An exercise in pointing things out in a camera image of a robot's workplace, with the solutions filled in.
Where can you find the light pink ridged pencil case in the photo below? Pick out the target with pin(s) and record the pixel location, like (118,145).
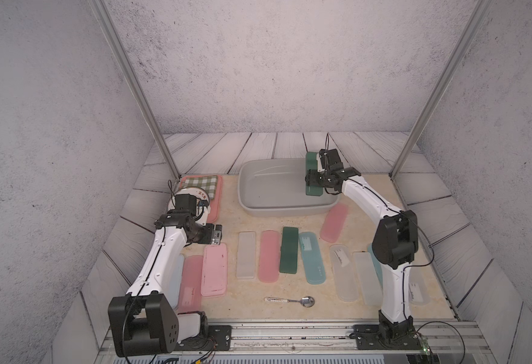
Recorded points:
(214,271)

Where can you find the frosted white pencil case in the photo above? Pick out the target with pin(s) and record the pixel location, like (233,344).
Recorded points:
(246,251)

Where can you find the metal spoon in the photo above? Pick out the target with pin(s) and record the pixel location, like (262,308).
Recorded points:
(306,302)

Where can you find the pink plastic tray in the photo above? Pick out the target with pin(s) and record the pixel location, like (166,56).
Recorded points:
(215,203)

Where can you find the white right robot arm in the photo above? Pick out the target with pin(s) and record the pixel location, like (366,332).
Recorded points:
(395,243)

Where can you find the teal pencil case with label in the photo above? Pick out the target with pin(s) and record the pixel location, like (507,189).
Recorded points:
(312,258)

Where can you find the grey plastic storage box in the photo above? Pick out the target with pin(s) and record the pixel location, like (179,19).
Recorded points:
(276,188)

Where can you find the left aluminium frame post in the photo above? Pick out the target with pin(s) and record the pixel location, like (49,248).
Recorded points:
(107,25)

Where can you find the light blue pencil case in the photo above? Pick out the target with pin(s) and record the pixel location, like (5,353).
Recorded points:
(173,291)

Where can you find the dark green pencil case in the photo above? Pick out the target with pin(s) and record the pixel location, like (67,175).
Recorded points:
(313,187)
(289,251)

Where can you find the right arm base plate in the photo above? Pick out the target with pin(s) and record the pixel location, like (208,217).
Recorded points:
(371,337)

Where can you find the translucent pink pencil case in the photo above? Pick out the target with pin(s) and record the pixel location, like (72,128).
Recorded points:
(334,223)

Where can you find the round patterned ceramic plate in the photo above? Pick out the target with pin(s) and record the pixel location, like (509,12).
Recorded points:
(193,200)

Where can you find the aluminium frame post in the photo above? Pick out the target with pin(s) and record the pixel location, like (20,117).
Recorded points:
(459,51)
(107,25)

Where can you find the right aluminium frame post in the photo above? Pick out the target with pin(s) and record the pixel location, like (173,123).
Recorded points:
(459,51)

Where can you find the aluminium front rail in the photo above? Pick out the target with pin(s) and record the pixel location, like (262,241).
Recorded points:
(333,341)

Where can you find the clear pencil case with label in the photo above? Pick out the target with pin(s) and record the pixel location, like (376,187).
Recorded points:
(344,276)

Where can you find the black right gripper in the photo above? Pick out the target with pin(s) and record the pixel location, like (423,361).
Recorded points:
(311,177)

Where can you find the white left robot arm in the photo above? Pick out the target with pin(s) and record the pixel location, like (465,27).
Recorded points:
(142,321)

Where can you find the rose pink pencil case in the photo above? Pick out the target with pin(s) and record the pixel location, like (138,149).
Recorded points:
(190,298)

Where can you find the clear case with label right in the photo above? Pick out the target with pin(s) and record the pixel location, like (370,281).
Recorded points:
(418,290)

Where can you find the green checkered cloth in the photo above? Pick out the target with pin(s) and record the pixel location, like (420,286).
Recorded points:
(206,182)

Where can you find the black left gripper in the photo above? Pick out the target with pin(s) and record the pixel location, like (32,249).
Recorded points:
(207,237)

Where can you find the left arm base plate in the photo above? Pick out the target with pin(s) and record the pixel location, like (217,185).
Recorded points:
(214,337)

